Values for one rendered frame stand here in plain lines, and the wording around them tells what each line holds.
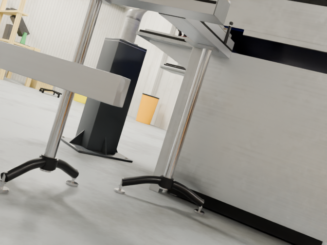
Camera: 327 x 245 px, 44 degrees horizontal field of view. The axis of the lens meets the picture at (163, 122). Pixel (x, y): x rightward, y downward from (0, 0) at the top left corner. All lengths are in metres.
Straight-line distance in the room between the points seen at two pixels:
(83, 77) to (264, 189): 1.09
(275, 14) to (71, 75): 1.15
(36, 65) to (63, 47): 9.35
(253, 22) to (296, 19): 0.22
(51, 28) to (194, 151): 9.09
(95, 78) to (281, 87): 1.01
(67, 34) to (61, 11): 0.60
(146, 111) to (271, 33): 6.55
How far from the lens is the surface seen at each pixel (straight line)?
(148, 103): 8.63
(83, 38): 1.75
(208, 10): 1.48
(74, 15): 11.30
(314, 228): 2.17
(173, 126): 2.33
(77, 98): 9.28
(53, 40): 11.11
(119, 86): 1.60
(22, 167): 1.68
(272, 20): 2.29
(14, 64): 1.93
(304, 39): 2.24
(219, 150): 2.23
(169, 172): 2.10
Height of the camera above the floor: 0.49
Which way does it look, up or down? 2 degrees down
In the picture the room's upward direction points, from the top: 17 degrees clockwise
